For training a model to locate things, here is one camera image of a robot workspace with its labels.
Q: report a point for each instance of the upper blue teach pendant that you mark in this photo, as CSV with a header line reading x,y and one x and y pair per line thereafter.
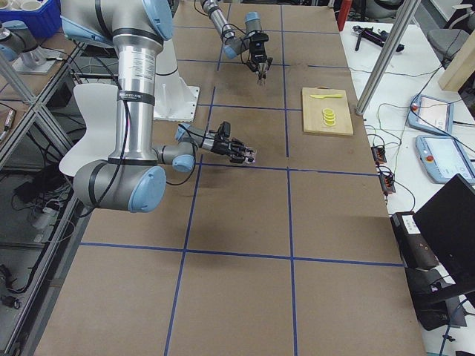
x,y
431,115

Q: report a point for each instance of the aluminium frame post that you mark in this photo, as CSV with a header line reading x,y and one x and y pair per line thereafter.
x,y
403,19

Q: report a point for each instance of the clear glass measuring cup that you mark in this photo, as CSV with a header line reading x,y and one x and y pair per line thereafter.
x,y
250,156

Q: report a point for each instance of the blue teach pendant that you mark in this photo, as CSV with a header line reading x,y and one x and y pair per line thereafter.
x,y
443,157
431,115

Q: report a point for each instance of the lower blue teach pendant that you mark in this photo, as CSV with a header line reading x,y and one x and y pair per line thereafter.
x,y
443,157

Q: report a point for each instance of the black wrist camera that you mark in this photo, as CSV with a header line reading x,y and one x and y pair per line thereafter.
x,y
224,130
258,39

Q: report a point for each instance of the blue storage bin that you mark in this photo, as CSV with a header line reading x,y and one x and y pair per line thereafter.
x,y
42,23

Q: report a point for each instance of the bamboo cutting board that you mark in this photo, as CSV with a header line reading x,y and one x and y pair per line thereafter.
x,y
313,118

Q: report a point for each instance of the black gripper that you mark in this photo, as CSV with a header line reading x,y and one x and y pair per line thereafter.
x,y
221,146
258,56

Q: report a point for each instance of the black laptop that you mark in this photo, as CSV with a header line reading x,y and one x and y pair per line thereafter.
x,y
446,221

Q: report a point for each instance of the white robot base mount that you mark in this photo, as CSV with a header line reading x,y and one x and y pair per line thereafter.
x,y
175,101

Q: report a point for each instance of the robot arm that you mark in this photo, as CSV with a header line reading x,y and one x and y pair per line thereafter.
x,y
236,41
132,177

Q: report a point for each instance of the yellow plastic knife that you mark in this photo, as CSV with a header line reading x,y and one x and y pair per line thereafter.
x,y
326,96

